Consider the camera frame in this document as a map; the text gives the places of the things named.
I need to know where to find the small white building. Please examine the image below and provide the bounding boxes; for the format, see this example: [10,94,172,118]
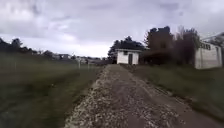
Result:
[115,48,142,66]

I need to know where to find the distant buildings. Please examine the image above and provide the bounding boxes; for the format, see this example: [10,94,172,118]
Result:
[51,53,109,66]

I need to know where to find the gravel-strewn path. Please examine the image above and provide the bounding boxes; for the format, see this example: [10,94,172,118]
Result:
[63,63,224,128]

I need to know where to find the reddish dark trees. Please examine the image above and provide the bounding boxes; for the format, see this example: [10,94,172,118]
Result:
[139,25,201,66]

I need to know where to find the grass field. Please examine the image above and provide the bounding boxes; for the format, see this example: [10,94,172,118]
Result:
[121,63,224,123]
[0,53,104,128]

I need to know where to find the large white building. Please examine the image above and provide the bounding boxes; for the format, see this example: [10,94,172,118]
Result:
[194,32,224,70]

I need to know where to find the distant row of trees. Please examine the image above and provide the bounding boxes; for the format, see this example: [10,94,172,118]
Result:
[0,37,54,59]

